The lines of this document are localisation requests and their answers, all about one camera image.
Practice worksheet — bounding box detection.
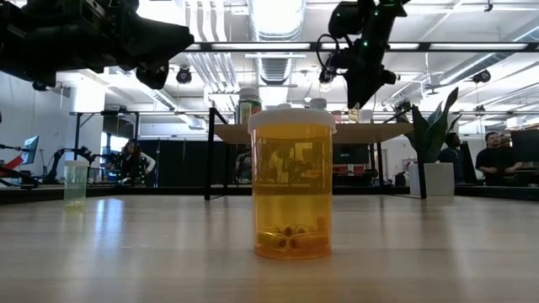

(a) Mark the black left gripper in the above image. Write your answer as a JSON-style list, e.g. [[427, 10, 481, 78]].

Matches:
[[41, 0, 195, 90]]

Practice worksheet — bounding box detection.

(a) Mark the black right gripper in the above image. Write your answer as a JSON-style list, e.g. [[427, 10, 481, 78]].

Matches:
[[332, 0, 408, 109]]

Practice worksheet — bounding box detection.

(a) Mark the green tinted clear pill vial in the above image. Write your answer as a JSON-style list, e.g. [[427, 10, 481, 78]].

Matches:
[[63, 159, 90, 208]]

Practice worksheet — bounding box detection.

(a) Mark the black background monitor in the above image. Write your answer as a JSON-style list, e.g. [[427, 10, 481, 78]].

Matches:
[[332, 143, 371, 166]]

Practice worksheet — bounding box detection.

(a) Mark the green snake plant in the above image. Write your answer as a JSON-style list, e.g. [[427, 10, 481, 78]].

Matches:
[[395, 87, 462, 165]]

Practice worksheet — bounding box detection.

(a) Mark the person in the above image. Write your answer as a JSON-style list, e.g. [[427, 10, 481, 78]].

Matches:
[[475, 130, 523, 186], [120, 138, 157, 186], [235, 149, 253, 182], [437, 132, 464, 165]]

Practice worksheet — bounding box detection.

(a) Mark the white plant pot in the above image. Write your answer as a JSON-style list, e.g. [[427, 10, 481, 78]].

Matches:
[[408, 162, 456, 197]]

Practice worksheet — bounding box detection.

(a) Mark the large amber pill bottle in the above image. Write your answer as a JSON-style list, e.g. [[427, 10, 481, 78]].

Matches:
[[247, 108, 338, 261]]

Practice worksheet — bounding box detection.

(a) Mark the background computer monitor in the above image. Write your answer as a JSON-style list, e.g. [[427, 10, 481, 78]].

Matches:
[[19, 135, 40, 166]]

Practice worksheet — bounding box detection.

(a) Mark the large black screen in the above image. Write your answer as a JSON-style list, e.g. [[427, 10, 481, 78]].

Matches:
[[510, 129, 539, 163]]

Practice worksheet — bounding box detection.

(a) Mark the black hanging overhead camera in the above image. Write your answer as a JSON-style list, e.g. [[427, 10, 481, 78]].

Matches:
[[318, 66, 338, 85]]

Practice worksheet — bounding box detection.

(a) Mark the wooden shelf with black frame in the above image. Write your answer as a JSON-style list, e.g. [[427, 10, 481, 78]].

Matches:
[[205, 104, 427, 201]]

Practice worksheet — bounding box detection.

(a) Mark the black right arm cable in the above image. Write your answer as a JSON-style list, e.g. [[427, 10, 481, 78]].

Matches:
[[316, 33, 338, 83]]

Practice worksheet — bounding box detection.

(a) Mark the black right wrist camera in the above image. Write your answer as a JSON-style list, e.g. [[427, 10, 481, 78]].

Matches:
[[328, 2, 363, 40]]

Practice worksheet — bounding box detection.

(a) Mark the black ceiling light rail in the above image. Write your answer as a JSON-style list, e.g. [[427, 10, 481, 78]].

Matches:
[[184, 40, 539, 54]]

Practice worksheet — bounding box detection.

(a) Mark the silver ceiling duct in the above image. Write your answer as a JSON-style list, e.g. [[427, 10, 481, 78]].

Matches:
[[248, 0, 307, 106]]

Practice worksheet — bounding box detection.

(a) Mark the black background table frame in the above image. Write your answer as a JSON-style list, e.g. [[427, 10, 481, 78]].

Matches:
[[69, 110, 140, 157]]

